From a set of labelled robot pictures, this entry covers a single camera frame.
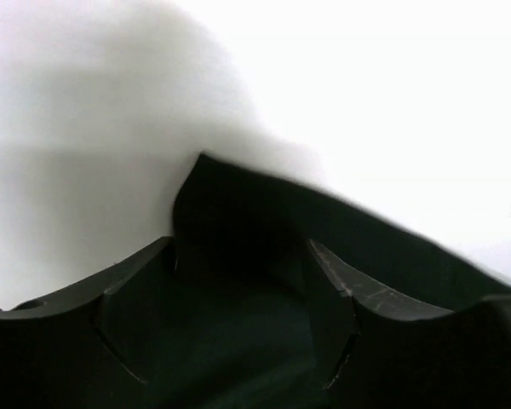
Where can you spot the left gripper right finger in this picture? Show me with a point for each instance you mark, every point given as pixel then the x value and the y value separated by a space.
pixel 379 348

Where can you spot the black shorts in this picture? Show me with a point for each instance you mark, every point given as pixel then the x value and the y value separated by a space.
pixel 236 330

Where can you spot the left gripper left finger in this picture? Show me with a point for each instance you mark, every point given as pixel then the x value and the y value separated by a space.
pixel 93 344

